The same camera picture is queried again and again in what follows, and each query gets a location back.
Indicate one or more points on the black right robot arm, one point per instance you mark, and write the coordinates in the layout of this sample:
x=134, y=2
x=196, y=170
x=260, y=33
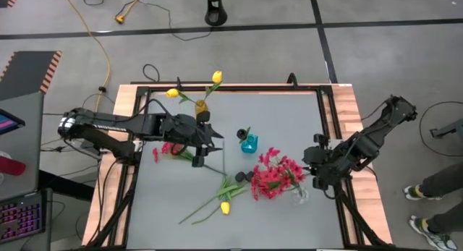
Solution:
x=380, y=135

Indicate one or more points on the yellow artificial tulip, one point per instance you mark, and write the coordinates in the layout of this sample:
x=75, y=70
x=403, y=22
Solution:
x=172, y=93
x=217, y=76
x=225, y=207

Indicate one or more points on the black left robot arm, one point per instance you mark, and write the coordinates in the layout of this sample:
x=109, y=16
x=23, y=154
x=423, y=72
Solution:
x=108, y=122

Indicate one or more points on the person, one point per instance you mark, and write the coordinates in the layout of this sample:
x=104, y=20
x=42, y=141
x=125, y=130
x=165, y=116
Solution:
x=445, y=182

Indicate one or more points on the amber glass vase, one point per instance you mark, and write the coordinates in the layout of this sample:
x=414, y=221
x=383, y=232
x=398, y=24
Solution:
x=200, y=107

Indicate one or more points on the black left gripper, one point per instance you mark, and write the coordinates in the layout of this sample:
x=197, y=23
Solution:
x=184, y=129

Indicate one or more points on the red cup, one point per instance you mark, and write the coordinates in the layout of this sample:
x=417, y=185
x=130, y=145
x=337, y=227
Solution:
x=12, y=166

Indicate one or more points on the grey stand base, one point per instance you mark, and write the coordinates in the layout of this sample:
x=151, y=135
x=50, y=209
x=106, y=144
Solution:
x=448, y=129

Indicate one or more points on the grey side desk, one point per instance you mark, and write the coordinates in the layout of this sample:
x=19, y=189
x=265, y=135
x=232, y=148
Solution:
x=29, y=146

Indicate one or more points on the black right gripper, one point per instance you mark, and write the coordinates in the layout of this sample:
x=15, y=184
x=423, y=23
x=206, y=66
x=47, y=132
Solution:
x=329, y=158

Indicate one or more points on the blue glass vase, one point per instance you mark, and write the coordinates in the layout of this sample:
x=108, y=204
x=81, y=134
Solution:
x=250, y=145

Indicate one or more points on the backlit keyboard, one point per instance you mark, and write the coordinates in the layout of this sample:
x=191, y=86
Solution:
x=21, y=218

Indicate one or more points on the clear glass vase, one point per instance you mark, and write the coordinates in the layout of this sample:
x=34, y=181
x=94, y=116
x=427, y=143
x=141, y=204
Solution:
x=302, y=197

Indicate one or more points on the laptop screen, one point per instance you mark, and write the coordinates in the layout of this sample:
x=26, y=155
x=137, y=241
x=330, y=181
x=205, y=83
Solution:
x=7, y=122

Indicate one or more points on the black metal table frame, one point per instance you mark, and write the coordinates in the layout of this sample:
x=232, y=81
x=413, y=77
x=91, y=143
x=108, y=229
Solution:
x=253, y=88

